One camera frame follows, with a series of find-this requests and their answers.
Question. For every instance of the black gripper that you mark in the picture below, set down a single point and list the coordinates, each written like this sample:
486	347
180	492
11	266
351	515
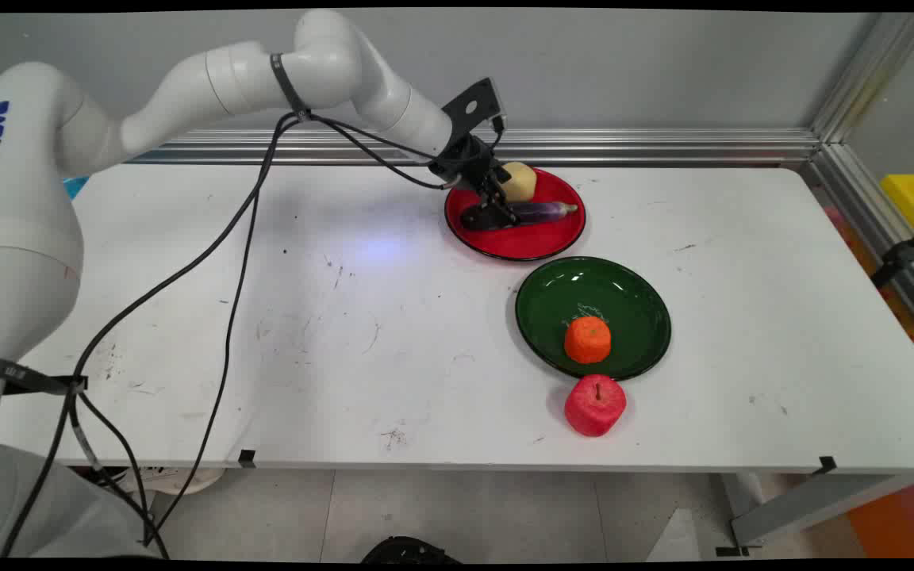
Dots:
466	156

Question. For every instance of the purple eggplant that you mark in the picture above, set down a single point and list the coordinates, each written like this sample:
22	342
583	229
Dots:
543	212

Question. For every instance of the orange fruit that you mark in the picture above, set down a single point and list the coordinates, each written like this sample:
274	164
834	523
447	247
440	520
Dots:
587	339

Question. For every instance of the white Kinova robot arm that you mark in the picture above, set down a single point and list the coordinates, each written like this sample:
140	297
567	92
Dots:
28	198

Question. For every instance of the red plate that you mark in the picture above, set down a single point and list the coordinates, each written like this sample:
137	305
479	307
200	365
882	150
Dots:
520	238

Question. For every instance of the yellowish potato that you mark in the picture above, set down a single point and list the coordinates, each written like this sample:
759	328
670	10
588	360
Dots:
522	181

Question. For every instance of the green plate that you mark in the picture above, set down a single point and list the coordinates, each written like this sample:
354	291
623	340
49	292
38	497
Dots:
631	309

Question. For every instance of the red apple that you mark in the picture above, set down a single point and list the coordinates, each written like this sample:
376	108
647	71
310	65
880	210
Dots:
595	406

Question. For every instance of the black table edge clip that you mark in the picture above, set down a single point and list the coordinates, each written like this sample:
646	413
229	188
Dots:
827	465
247	458

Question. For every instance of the black round object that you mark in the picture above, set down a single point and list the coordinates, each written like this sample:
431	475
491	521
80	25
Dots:
409	551

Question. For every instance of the white shoe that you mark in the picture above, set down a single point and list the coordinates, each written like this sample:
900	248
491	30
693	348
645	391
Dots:
179	480

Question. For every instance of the blue object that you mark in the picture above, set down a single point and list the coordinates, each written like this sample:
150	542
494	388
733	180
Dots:
74	186

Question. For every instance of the grey table leg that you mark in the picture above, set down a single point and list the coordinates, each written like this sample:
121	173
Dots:
806	503

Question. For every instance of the orange box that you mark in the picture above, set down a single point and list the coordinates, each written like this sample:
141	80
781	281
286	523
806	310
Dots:
901	519

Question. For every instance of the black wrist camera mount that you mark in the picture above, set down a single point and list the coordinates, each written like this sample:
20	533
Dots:
471	103

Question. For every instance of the long aluminium frame rail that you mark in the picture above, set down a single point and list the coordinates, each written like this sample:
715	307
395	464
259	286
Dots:
624	147

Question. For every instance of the aluminium corner frame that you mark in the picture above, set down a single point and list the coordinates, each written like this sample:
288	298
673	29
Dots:
862	151

